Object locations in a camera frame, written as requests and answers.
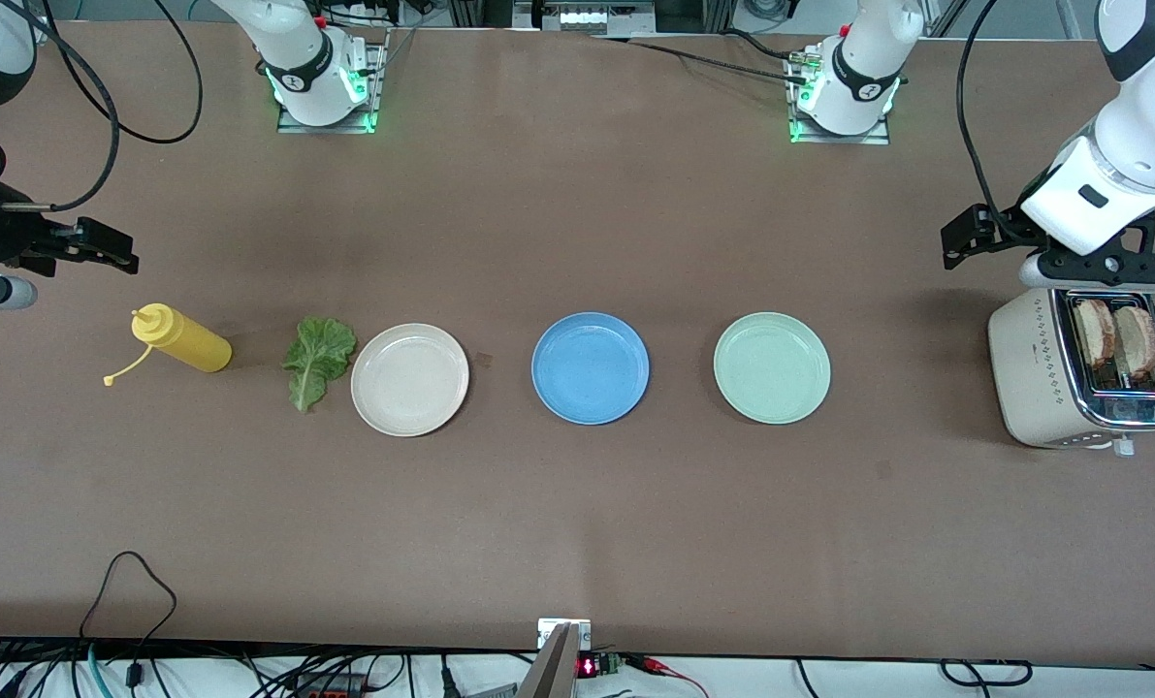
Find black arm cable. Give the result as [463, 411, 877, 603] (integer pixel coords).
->
[0, 0, 205, 212]
[955, 0, 1024, 234]

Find small white bracket box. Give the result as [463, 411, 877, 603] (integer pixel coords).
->
[537, 619, 592, 650]

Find coiled black cable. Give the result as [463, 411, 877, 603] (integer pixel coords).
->
[939, 659, 1034, 689]

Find beige round plate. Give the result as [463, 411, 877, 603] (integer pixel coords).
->
[350, 323, 470, 438]

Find blue round plate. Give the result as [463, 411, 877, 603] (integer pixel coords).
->
[530, 311, 651, 427]

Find beige chrome toaster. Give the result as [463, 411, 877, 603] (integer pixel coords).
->
[987, 286, 1155, 457]

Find red clip wire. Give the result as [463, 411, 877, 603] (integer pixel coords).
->
[626, 654, 709, 698]

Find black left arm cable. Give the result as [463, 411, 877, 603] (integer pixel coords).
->
[955, 0, 1024, 234]

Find pale green round plate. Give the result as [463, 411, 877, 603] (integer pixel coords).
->
[713, 311, 832, 426]

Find grey aluminium camera post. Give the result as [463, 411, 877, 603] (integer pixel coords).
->
[517, 623, 581, 698]

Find long black table cable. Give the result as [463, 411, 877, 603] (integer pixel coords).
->
[592, 34, 811, 88]

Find green lettuce leaf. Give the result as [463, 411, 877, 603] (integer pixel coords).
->
[282, 317, 358, 415]

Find black cable clamp bracket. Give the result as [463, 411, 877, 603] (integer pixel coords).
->
[941, 204, 1016, 270]

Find black device white lights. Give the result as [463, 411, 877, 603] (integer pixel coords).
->
[514, 0, 656, 35]

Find toasted bread slice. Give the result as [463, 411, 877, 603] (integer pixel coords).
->
[1112, 305, 1155, 381]
[1072, 298, 1118, 369]

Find thin black looped cable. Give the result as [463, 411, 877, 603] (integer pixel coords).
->
[78, 551, 178, 670]

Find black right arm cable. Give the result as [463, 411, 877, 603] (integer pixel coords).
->
[0, 0, 205, 212]

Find yellow squeeze bottle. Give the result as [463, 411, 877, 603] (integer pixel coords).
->
[102, 302, 234, 387]

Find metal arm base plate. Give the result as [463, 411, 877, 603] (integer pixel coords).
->
[786, 53, 891, 146]
[276, 29, 389, 135]

